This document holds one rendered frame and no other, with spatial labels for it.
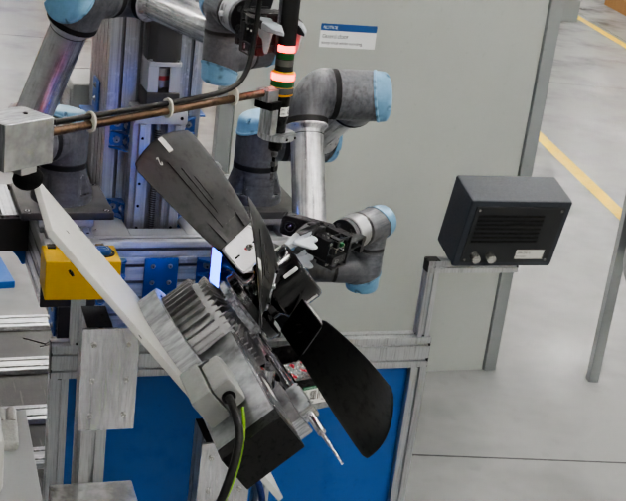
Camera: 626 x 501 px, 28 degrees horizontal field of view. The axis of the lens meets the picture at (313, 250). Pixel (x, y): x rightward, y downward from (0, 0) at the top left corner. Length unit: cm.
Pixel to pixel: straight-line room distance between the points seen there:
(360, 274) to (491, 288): 209
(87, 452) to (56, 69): 94
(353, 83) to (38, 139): 111
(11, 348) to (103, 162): 114
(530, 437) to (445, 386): 43
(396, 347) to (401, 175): 156
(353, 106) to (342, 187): 162
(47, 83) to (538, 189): 115
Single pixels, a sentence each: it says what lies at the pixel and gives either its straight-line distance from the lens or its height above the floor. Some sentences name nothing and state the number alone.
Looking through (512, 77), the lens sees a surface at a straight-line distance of 454.
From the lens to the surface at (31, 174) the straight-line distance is 189.
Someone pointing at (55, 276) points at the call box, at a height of 104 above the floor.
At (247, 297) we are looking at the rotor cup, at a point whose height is 119.
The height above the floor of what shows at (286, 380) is 110.
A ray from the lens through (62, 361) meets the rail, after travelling 280.
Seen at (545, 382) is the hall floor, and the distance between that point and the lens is 495.
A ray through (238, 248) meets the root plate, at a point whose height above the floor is 126.
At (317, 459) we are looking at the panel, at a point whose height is 53.
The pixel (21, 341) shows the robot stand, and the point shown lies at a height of 21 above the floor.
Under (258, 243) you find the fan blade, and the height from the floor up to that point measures 137.
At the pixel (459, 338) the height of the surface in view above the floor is 14.
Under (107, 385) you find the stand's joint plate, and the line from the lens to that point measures 224.
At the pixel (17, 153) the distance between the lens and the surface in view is 183.
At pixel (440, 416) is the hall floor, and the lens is 454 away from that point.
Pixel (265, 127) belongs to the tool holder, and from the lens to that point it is 229.
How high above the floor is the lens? 208
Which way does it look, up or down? 21 degrees down
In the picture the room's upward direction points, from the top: 7 degrees clockwise
